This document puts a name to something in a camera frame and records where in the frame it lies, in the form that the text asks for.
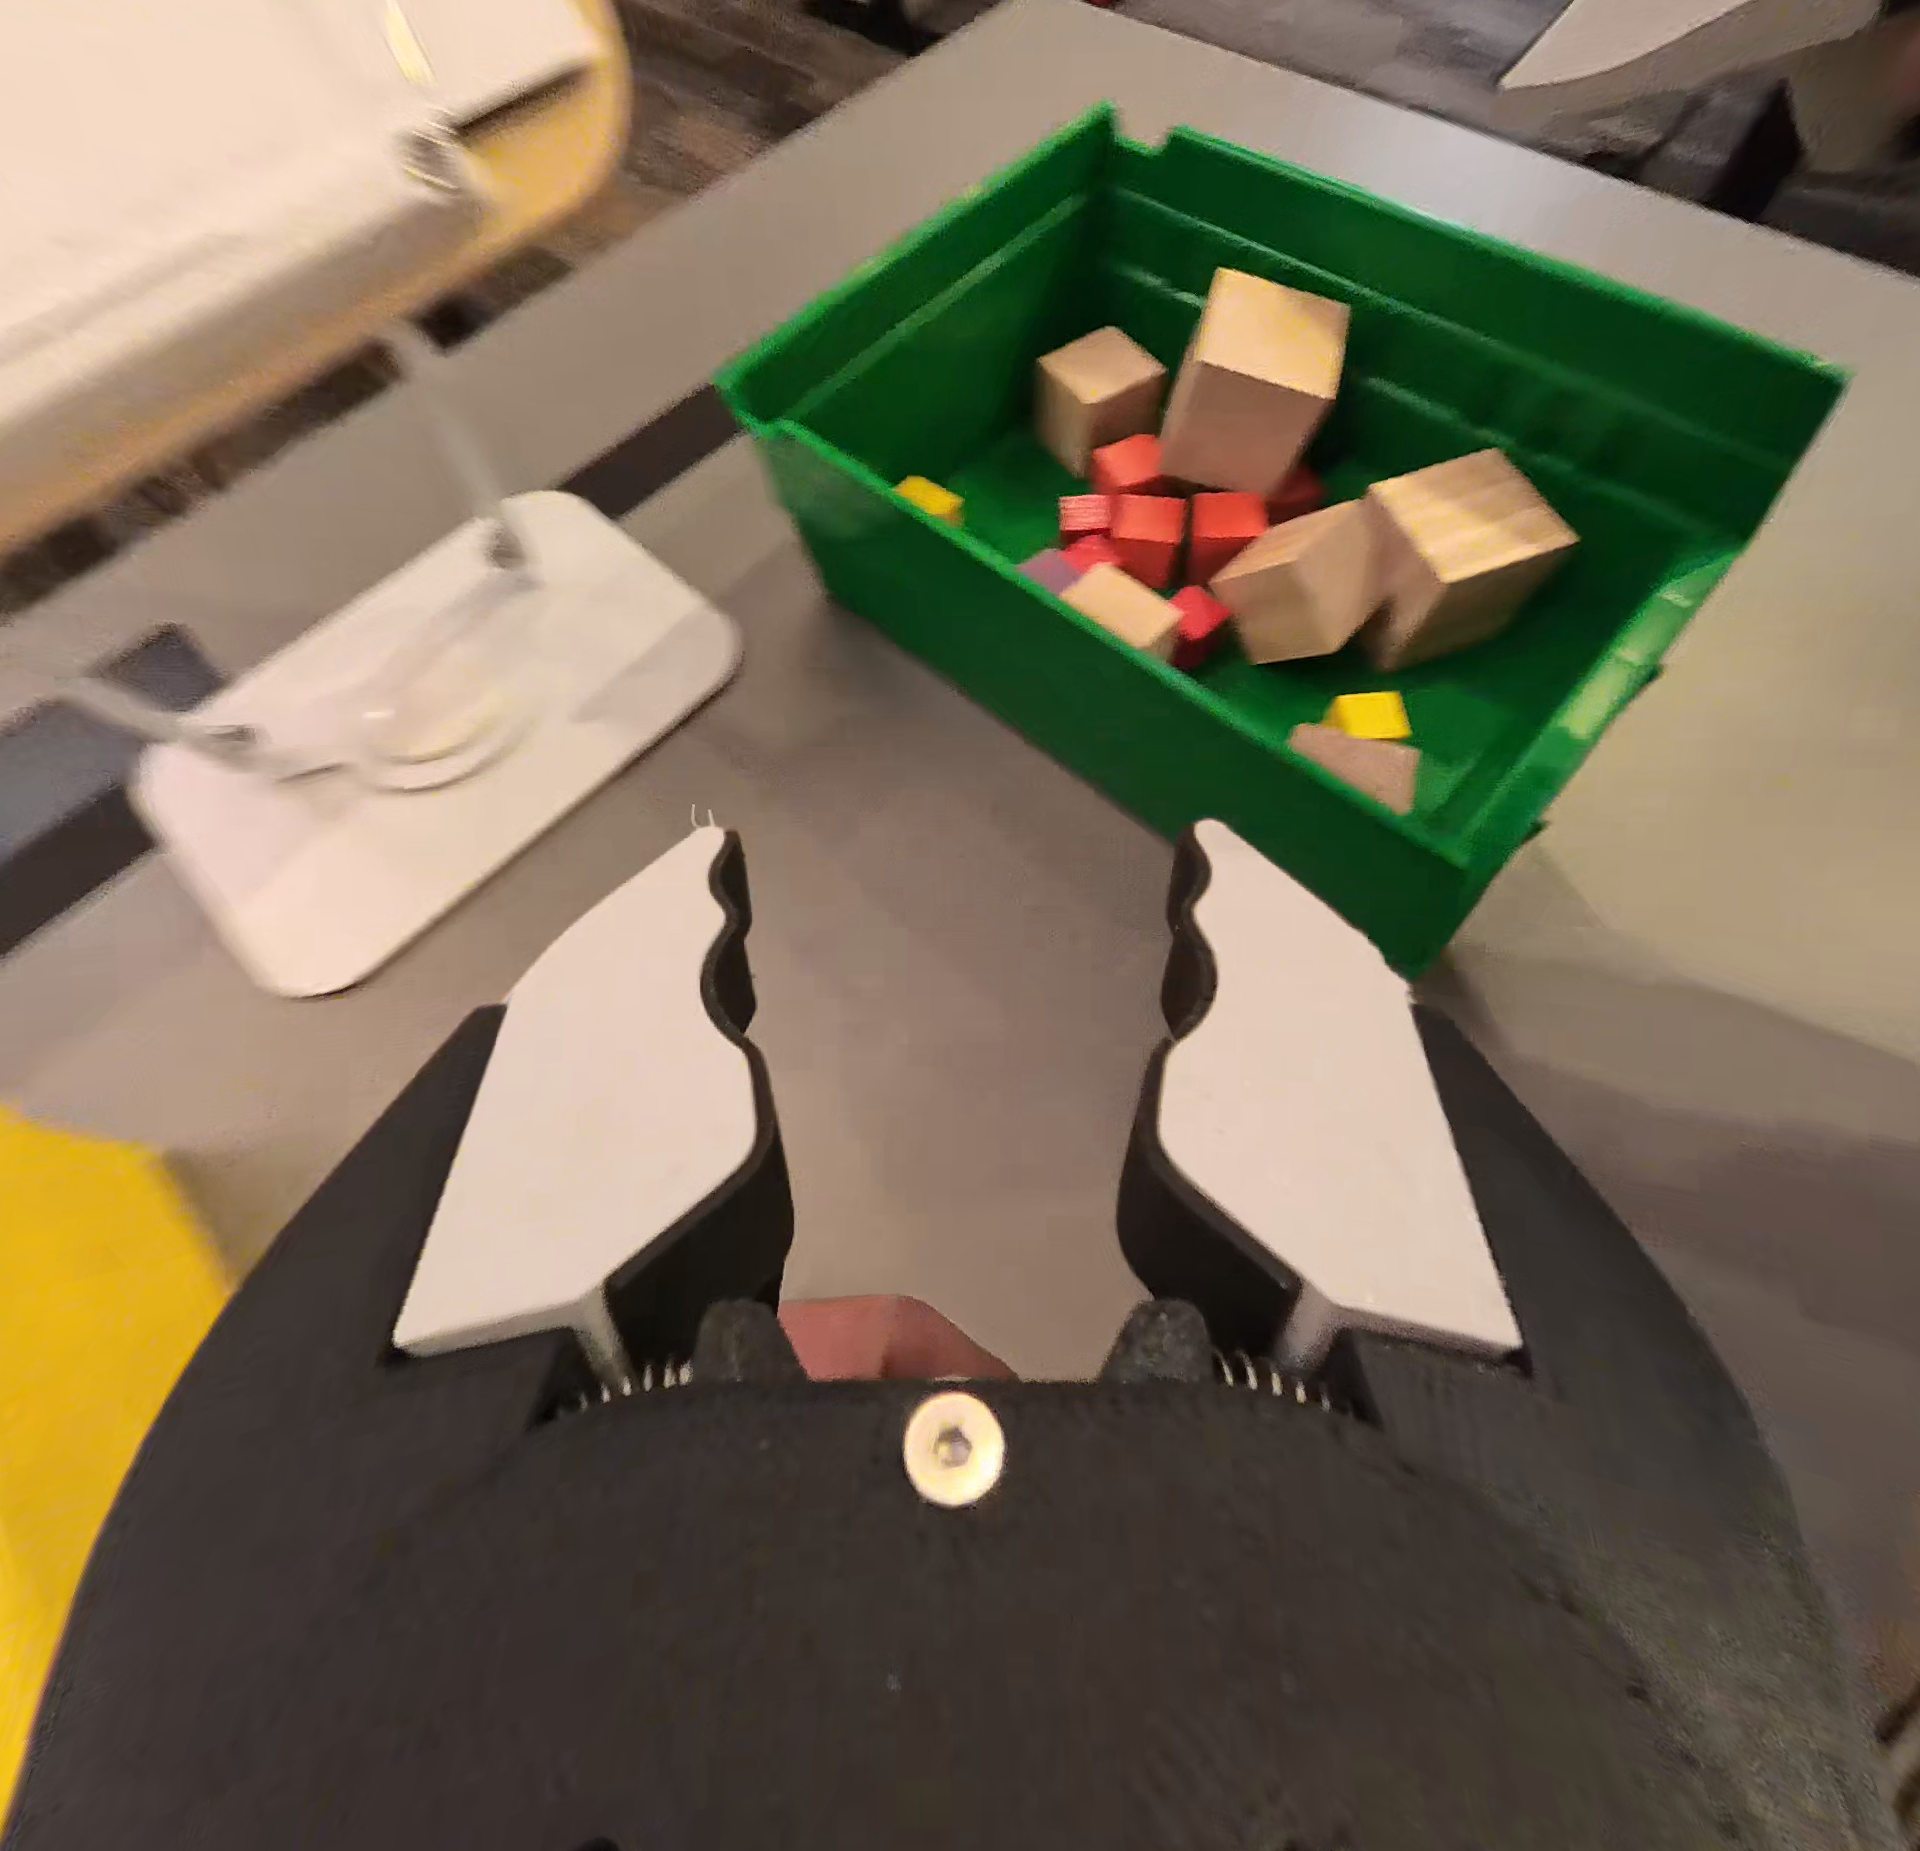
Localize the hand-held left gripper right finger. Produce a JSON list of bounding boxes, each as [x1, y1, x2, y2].
[[1113, 819, 1527, 1371]]

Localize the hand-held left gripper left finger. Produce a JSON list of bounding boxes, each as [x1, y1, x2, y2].
[[388, 829, 797, 1388]]

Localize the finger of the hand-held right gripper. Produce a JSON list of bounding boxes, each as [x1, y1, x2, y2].
[[1497, 0, 1920, 175]]

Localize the yellow plastic box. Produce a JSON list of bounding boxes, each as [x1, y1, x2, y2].
[[0, 1106, 239, 1791]]

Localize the group of large plain wooden blocks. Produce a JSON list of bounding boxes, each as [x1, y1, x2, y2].
[[1031, 268, 1582, 816]]

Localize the green plastic box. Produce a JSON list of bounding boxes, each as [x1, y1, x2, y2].
[[712, 98, 1849, 981]]

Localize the person's left hand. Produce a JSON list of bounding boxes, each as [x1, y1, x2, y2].
[[780, 1292, 1020, 1387]]

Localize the white stand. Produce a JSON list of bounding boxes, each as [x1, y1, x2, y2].
[[58, 313, 746, 999]]

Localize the black table mat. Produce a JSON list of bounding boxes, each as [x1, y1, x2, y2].
[[0, 381, 746, 961]]

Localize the white panel with tan edge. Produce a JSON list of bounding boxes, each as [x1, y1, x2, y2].
[[0, 0, 633, 553]]

